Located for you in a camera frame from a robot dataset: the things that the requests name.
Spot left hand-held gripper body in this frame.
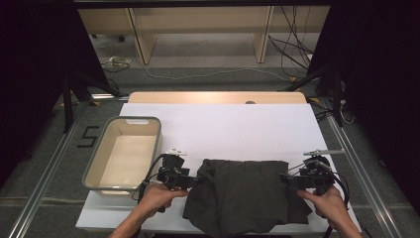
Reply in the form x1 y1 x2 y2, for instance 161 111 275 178
156 148 191 191

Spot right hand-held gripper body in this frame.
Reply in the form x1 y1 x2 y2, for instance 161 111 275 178
291 149 346 196

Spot dark grey skirt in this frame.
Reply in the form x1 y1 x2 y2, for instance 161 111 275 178
182 159 313 237

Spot beige basket with grey rim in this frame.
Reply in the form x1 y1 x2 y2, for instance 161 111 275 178
82 115 162 199

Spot person's left hand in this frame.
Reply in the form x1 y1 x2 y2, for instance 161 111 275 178
138 182 189 219

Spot person's right hand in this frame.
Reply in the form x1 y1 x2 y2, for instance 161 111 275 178
296 186 348 229

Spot white table board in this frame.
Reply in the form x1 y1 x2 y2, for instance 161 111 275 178
75 102 363 234

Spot light wooden table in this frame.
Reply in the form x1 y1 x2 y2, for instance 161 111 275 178
128 91 308 105

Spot black tripod stand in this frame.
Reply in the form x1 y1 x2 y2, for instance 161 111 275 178
60 70 123 133
278 65 345 128

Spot short metal bar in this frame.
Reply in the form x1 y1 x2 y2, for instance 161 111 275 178
90 93 131 101

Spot black curtain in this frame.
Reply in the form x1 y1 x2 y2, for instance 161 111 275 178
306 0 420 212
0 0 110 189

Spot beige wooden desk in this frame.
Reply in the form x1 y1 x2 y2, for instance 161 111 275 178
77 5 331 65

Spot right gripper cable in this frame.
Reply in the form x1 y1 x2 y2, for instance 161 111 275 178
323 162 351 238

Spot aluminium floor rail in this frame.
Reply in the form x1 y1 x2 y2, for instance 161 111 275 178
321 98 405 238
8 102 88 238

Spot coiled pale cable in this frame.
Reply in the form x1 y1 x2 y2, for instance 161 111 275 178
100 56 132 73

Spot bundle of black cables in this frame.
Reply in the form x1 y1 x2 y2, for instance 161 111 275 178
267 5 315 70

